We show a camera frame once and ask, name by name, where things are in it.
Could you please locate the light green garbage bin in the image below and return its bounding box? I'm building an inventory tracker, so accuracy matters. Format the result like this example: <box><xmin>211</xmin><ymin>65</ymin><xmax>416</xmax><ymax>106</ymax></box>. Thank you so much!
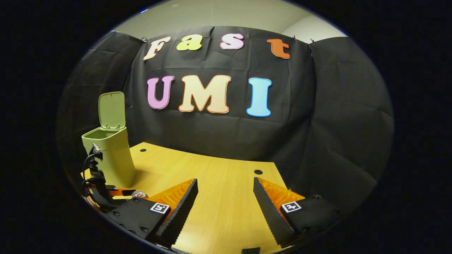
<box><xmin>82</xmin><ymin>91</ymin><xmax>137</xmax><ymax>188</ymax></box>

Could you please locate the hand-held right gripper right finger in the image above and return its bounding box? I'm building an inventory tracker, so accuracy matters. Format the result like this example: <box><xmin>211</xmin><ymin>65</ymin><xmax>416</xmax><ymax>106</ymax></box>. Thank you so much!
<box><xmin>253</xmin><ymin>177</ymin><xmax>341</xmax><ymax>247</ymax></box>

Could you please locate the black backdrop cloth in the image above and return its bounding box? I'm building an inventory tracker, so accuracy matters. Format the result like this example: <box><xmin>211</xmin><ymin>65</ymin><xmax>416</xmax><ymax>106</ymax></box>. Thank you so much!
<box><xmin>56</xmin><ymin>25</ymin><xmax>395</xmax><ymax>208</ymax></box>

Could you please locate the wooden desktop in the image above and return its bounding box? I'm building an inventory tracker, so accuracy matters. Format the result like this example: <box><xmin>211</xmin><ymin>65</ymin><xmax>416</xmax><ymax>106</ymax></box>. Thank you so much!
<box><xmin>81</xmin><ymin>142</ymin><xmax>301</xmax><ymax>254</ymax></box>

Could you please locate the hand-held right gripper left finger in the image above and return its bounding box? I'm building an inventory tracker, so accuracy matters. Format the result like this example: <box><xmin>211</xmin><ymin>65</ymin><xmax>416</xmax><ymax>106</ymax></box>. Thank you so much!
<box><xmin>105</xmin><ymin>178</ymin><xmax>199</xmax><ymax>248</ymax></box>

